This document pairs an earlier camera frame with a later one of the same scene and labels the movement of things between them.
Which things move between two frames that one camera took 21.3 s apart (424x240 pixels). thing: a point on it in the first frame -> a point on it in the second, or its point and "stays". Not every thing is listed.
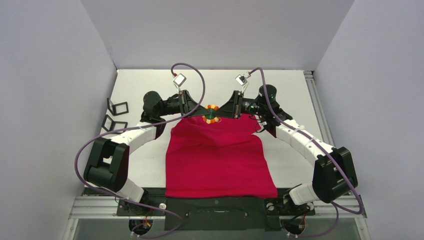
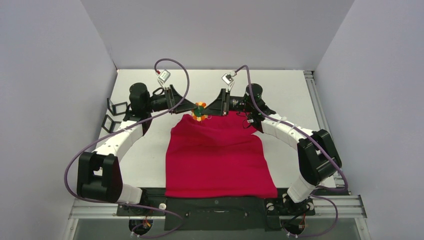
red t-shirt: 224,160 stays
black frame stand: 118,109 stays
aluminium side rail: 324,127 stays
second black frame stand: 110,125 stays
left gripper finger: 199,111 -> 175,112
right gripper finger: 233,106 -> 221,105
